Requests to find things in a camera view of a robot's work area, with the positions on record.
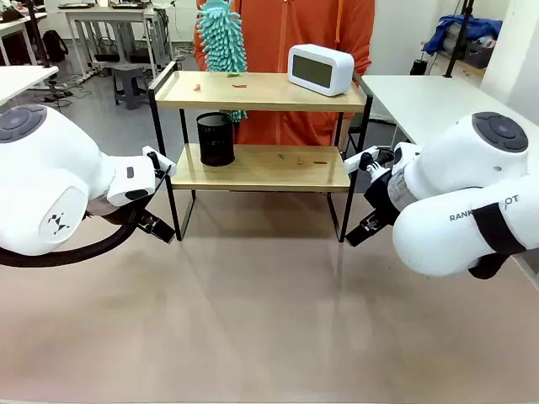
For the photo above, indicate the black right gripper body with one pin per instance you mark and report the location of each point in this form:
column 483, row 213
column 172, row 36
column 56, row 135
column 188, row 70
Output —
column 381, row 198

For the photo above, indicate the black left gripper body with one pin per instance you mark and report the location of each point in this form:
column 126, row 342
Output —
column 113, row 212

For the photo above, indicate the black mesh pen cup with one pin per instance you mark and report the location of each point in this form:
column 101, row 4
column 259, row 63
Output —
column 215, row 143

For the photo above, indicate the white digital alarm clock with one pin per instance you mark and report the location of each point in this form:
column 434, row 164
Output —
column 337, row 67

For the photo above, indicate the teal chenille duster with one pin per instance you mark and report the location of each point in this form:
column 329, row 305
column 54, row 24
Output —
column 219, row 38

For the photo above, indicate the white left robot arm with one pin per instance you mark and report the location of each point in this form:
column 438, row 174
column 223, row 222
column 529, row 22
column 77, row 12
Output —
column 42, row 168

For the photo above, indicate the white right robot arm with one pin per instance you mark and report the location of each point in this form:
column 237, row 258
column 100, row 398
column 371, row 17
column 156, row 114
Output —
column 463, row 168

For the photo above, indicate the two-tier wooden metal shelf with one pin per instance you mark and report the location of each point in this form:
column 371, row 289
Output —
column 252, row 99

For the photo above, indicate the large white table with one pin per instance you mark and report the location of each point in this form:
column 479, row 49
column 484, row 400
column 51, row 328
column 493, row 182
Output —
column 421, row 105

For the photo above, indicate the grey plastic stool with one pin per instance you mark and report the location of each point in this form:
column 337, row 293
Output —
column 130, row 80

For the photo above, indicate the white side table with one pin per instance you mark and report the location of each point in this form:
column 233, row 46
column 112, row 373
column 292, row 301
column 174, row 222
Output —
column 21, row 80

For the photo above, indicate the grey storage crate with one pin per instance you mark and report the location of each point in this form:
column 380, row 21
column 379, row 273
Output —
column 480, row 52

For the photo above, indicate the black backpack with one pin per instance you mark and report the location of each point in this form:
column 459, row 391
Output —
column 54, row 46

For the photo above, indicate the black tripod pole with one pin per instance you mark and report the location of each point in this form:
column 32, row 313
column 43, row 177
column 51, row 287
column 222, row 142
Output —
column 459, row 38

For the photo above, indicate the blue jacket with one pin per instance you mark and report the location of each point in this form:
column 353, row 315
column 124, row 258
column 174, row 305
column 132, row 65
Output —
column 463, row 29

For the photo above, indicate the person in orange hoodie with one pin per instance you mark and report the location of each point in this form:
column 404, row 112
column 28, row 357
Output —
column 295, row 25

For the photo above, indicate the black stand pole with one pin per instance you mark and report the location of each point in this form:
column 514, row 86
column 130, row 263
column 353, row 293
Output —
column 39, row 33

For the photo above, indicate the white background desk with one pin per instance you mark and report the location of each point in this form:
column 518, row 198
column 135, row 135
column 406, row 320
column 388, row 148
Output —
column 17, row 26

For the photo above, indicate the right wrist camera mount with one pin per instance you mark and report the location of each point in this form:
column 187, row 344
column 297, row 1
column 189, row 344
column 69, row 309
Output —
column 358, row 160

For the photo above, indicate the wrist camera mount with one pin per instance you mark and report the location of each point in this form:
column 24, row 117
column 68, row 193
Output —
column 358, row 160
column 152, row 162

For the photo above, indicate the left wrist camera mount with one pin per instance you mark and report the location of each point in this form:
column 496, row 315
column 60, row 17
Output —
column 152, row 162

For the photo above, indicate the white metal frame desk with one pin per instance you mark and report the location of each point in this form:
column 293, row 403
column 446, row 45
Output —
column 109, row 12

